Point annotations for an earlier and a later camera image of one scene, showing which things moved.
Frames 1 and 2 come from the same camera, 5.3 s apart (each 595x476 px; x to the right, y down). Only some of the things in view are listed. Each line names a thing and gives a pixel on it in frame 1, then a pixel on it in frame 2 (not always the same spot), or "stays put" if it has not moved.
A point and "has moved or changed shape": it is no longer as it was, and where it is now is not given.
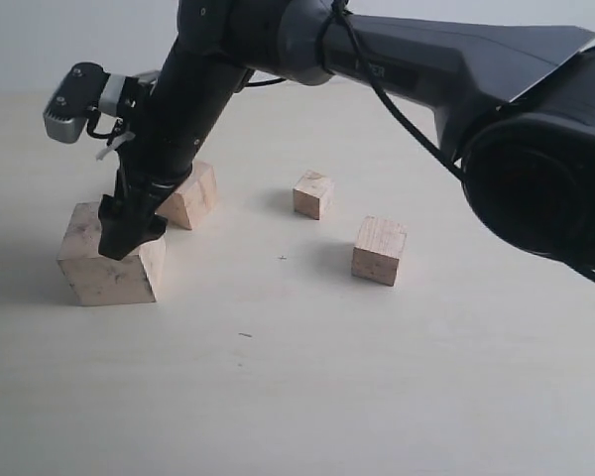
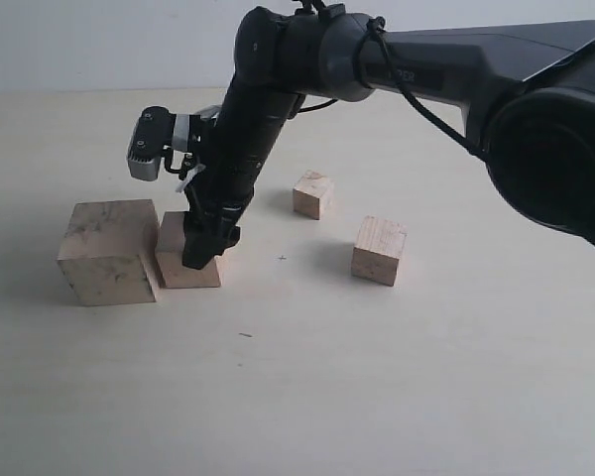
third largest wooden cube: (377, 249) stays put
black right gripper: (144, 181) -> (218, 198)
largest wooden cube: (99, 280) stays put
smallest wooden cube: (312, 194) stays put
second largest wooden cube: (195, 200) has moved or changed shape
